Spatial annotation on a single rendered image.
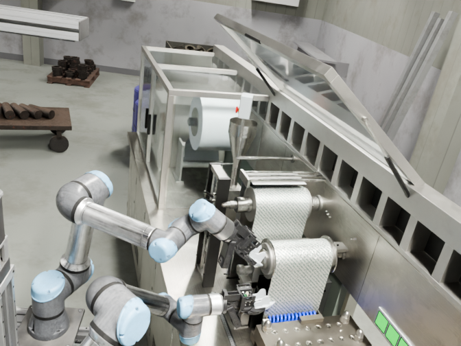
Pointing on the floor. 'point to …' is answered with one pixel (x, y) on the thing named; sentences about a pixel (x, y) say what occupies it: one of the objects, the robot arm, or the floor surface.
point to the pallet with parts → (74, 72)
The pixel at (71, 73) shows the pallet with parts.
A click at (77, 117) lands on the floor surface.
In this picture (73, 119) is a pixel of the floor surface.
